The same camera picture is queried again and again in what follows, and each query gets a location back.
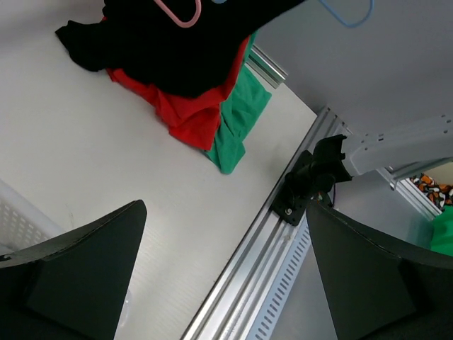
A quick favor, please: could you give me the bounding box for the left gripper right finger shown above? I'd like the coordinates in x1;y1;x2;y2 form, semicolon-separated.
306;202;452;339

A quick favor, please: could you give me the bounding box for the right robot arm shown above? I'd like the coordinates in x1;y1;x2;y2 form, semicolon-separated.
283;113;452;208

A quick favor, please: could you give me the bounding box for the black tank top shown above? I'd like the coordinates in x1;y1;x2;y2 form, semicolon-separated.
55;1;300;98

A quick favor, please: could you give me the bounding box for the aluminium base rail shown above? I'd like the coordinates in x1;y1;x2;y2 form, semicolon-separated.
180;106;353;340

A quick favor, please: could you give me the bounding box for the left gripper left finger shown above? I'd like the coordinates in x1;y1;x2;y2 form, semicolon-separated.
1;200;147;339

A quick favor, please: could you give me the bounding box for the white slotted cable duct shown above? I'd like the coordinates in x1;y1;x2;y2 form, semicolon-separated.
243;217;311;340

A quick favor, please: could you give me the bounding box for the green tank top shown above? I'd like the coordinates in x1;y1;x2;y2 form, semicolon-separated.
205;33;272;175

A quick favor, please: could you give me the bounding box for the red tank top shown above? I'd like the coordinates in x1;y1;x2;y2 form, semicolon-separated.
107;35;254;151

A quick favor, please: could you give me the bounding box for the white plastic basket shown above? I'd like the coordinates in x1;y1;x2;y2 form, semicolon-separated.
0;181;65;256

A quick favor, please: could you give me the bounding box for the pink wire hanger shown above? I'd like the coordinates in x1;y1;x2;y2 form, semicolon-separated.
154;0;202;28

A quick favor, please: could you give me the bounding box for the blue hanger with grey top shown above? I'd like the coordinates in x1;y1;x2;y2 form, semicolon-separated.
200;1;375;34

